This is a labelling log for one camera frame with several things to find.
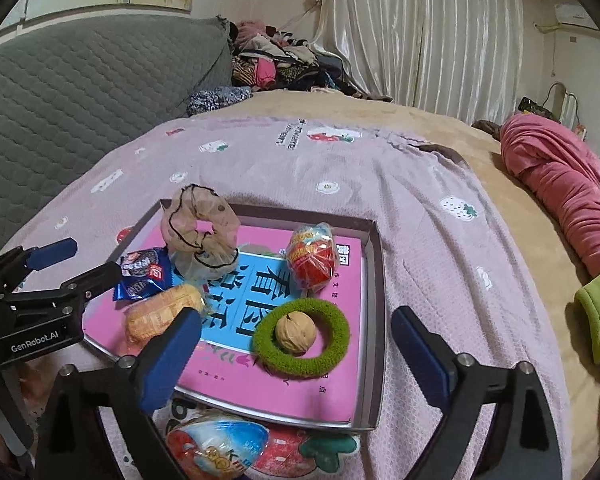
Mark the blue Oreo cookie packet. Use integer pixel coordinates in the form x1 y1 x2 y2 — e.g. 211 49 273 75
112 247 173 301

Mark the yellow biscuit roll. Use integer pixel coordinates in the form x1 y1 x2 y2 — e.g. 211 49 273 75
124 284 206 348

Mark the beige sheer hair scrunchie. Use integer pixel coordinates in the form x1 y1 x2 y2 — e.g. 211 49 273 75
160 184 240 282

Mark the blue Kinder egg toy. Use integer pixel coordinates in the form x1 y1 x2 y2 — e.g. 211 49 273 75
166 414 270 479

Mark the green fuzzy hair ring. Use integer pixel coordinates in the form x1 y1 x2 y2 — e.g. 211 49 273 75
251 297 352 380

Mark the brown walnut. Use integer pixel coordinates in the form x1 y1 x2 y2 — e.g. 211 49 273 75
275 311 317 356

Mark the red egg toy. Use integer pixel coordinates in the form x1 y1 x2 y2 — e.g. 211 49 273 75
285 222 338 292

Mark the grey quilted headboard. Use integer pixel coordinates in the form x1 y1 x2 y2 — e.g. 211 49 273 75
0 14 232 250

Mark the beige bed sheet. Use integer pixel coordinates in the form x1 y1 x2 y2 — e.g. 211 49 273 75
192 91 600 479

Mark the pink Chinese workbook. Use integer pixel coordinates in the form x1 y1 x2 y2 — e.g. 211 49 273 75
83 224 364 424

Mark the grey shallow box tray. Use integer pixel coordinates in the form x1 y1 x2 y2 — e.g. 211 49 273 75
82 198 387 434

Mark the dark floral cushion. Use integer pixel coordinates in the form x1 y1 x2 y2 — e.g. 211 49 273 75
186 86 252 117

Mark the pink strawberry print blanket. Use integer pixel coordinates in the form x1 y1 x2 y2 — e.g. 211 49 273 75
2 115 571 479

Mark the pile of clothes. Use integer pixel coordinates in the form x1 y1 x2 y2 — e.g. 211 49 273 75
228 21 392 103

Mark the pink rolled quilt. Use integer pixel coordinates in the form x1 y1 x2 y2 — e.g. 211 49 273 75
500 113 600 278

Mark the white striped curtain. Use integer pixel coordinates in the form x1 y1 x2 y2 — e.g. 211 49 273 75
312 0 524 124

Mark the white air conditioner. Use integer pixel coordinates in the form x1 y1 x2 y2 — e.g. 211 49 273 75
554 3 598 30

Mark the white radiator with cable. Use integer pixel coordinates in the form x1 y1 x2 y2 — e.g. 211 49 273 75
542 81 588 140

